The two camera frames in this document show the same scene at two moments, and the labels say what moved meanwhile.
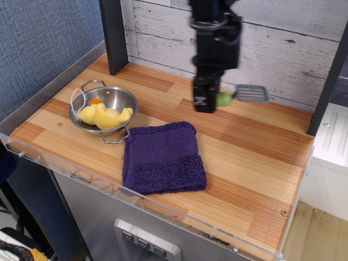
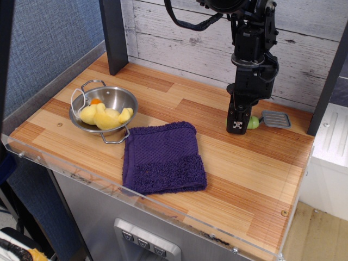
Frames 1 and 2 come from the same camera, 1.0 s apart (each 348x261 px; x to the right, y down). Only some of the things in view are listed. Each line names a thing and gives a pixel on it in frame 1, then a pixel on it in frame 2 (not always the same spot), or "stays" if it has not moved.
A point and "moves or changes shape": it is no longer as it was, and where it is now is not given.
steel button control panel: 137,243 stays
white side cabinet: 325,186 stays
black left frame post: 113,30 stays
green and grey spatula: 251,93 moves or changes shape
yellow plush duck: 96,114 stays
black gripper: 206,82 → 242,99
